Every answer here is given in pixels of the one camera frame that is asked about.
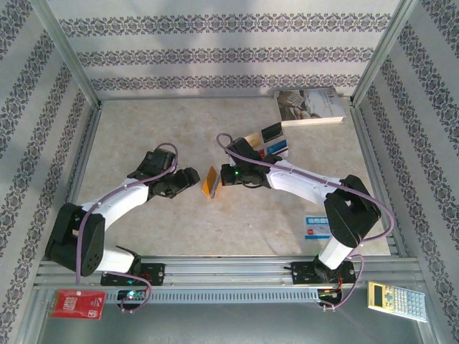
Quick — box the black card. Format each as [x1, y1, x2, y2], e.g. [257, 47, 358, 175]
[260, 122, 283, 143]

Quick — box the aluminium frame post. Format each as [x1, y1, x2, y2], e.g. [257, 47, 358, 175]
[348, 0, 421, 108]
[29, 0, 104, 110]

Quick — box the blue white card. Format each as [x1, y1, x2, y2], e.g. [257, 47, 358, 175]
[265, 139, 290, 161]

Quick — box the paperback book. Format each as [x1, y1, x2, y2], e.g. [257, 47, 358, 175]
[274, 87, 348, 128]

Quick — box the blue white paper packet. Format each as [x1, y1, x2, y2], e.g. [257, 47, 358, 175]
[304, 214, 333, 240]

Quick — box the orange card holder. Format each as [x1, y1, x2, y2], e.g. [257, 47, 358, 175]
[201, 166, 220, 200]

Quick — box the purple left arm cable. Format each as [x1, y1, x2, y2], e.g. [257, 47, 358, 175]
[75, 142, 179, 315]

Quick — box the red flat packet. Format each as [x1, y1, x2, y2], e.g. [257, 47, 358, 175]
[49, 289, 108, 320]

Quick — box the aluminium side rail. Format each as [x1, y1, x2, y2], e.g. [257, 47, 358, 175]
[53, 103, 103, 259]
[349, 103, 408, 257]

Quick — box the yellow grey calculator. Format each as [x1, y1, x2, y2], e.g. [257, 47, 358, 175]
[366, 281, 428, 323]

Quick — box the gold card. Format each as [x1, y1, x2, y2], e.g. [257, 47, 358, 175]
[243, 130, 265, 150]

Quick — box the aluminium mounting rail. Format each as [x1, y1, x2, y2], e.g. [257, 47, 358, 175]
[35, 256, 420, 287]

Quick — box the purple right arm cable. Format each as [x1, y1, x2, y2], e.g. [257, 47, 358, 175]
[216, 133, 395, 312]

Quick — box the clear sheet of cards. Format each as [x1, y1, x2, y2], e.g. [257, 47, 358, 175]
[243, 121, 291, 163]

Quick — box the slotted grey cable duct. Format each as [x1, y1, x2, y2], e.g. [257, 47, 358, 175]
[105, 288, 322, 305]

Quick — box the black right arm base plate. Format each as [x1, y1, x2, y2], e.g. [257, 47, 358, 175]
[290, 261, 356, 286]

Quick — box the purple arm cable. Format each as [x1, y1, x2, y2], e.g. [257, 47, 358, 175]
[216, 133, 395, 312]
[75, 142, 179, 315]

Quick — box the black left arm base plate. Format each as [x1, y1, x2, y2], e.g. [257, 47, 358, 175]
[100, 263, 166, 287]

